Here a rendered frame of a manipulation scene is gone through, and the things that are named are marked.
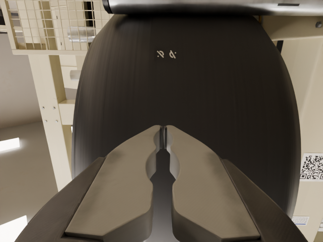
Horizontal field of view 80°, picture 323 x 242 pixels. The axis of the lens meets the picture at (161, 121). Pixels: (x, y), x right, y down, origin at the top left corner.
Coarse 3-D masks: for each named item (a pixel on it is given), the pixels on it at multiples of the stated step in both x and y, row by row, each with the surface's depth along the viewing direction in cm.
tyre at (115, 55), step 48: (96, 48) 27; (144, 48) 24; (192, 48) 24; (240, 48) 24; (96, 96) 23; (144, 96) 22; (192, 96) 22; (240, 96) 22; (288, 96) 24; (96, 144) 22; (240, 144) 21; (288, 144) 22; (288, 192) 22
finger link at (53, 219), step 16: (96, 160) 9; (80, 176) 8; (64, 192) 8; (80, 192) 8; (48, 208) 7; (64, 208) 7; (32, 224) 6; (48, 224) 6; (64, 224) 6; (16, 240) 6; (32, 240) 6; (48, 240) 6; (64, 240) 6; (80, 240) 6; (96, 240) 6
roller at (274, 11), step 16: (112, 0) 26; (128, 0) 26; (144, 0) 26; (160, 0) 26; (176, 0) 26; (192, 0) 26; (208, 0) 26; (224, 0) 26; (240, 0) 26; (256, 0) 26; (272, 0) 26; (288, 0) 26; (304, 0) 26; (320, 0) 26
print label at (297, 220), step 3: (294, 216) 49; (294, 219) 50; (297, 219) 50; (300, 219) 50; (303, 219) 50; (306, 219) 50; (294, 222) 50; (297, 222) 50; (300, 222) 50; (303, 222) 50; (306, 222) 50
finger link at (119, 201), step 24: (144, 144) 11; (120, 168) 9; (144, 168) 9; (96, 192) 8; (120, 192) 8; (144, 192) 8; (96, 216) 7; (120, 216) 7; (144, 216) 7; (120, 240) 7; (144, 240) 8
